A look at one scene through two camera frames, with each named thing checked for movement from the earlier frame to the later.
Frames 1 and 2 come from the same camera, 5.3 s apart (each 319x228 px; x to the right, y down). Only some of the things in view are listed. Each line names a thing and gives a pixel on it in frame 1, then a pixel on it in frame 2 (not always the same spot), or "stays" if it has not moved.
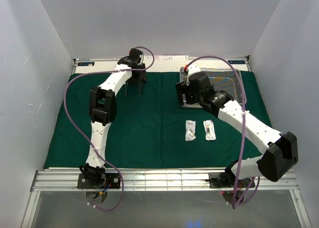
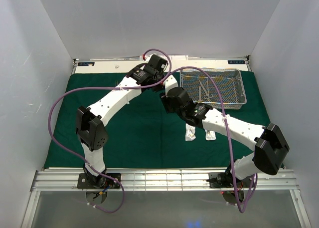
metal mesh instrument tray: [230, 80] stays
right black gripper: [182, 88] -> [165, 102]
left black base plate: [98, 180] stays
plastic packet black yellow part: [210, 130] stays
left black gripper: [142, 78] -> [158, 89]
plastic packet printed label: [190, 129] stays
